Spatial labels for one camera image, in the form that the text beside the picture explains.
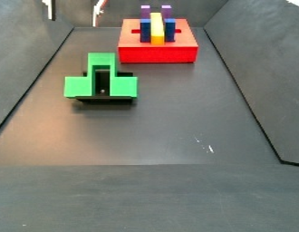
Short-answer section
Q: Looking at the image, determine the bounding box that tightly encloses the blue post right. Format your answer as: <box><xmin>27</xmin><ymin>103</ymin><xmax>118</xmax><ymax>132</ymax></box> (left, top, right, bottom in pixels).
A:
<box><xmin>164</xmin><ymin>18</ymin><xmax>175</xmax><ymax>42</ymax></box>

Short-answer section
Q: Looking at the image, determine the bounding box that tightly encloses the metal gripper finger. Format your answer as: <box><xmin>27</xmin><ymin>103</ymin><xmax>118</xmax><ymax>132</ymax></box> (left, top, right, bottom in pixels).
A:
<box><xmin>41</xmin><ymin>0</ymin><xmax>56</xmax><ymax>21</ymax></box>
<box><xmin>92</xmin><ymin>0</ymin><xmax>108</xmax><ymax>26</ymax></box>

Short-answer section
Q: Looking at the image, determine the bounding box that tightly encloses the purple post left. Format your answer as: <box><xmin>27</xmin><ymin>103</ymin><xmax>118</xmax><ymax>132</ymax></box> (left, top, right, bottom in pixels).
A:
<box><xmin>140</xmin><ymin>5</ymin><xmax>151</xmax><ymax>19</ymax></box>

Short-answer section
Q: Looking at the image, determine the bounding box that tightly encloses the green stepped block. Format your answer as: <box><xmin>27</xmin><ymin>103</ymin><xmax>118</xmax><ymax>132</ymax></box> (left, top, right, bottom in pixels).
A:
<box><xmin>64</xmin><ymin>53</ymin><xmax>138</xmax><ymax>98</ymax></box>

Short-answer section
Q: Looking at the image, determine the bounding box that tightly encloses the purple post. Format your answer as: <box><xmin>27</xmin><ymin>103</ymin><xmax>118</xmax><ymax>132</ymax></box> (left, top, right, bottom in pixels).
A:
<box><xmin>162</xmin><ymin>5</ymin><xmax>172</xmax><ymax>18</ymax></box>
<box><xmin>140</xmin><ymin>5</ymin><xmax>151</xmax><ymax>19</ymax></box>

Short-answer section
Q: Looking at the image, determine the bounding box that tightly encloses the purple post right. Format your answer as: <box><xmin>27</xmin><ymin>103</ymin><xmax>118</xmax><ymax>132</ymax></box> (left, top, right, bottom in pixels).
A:
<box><xmin>162</xmin><ymin>5</ymin><xmax>172</xmax><ymax>18</ymax></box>

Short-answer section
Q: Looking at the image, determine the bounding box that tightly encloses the yellow long bar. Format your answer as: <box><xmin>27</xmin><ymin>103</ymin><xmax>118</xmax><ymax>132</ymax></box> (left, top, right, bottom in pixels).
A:
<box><xmin>150</xmin><ymin>13</ymin><xmax>164</xmax><ymax>45</ymax></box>

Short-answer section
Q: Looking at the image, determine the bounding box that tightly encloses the black angle fixture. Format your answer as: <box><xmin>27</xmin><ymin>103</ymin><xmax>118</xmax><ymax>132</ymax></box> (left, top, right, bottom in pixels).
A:
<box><xmin>75</xmin><ymin>70</ymin><xmax>135</xmax><ymax>102</ymax></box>

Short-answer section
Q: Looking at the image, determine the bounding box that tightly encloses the blue post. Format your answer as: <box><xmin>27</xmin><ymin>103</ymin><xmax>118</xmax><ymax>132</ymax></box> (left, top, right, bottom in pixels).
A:
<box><xmin>140</xmin><ymin>19</ymin><xmax>151</xmax><ymax>43</ymax></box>
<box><xmin>164</xmin><ymin>18</ymin><xmax>175</xmax><ymax>42</ymax></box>

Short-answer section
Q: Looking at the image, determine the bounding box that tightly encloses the blue post left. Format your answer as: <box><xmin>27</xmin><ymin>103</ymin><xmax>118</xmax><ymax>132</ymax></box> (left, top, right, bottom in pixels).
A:
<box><xmin>140</xmin><ymin>19</ymin><xmax>151</xmax><ymax>43</ymax></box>

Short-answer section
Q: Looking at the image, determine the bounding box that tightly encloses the red board base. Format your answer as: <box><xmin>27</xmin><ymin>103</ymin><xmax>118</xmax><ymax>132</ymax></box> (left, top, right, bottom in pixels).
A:
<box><xmin>118</xmin><ymin>19</ymin><xmax>200</xmax><ymax>63</ymax></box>

